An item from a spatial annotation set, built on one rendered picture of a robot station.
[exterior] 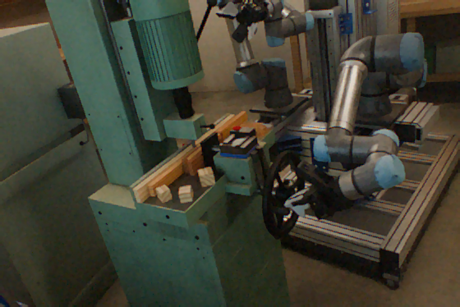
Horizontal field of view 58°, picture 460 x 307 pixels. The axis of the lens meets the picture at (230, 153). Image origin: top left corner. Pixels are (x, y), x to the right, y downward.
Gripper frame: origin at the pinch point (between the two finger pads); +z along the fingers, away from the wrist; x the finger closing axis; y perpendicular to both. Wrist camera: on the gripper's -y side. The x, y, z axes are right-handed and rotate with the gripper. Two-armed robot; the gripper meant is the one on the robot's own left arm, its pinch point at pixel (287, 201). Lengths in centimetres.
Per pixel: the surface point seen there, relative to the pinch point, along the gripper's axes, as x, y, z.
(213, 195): -4.6, -12.5, 19.8
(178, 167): -1.0, -26.0, 30.0
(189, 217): -17.9, -13.0, 19.5
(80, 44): -1, -78, 34
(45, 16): 141, -185, 226
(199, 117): 10.7, -35.6, 19.8
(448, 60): 308, 47, 17
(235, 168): 3.9, -15.5, 13.3
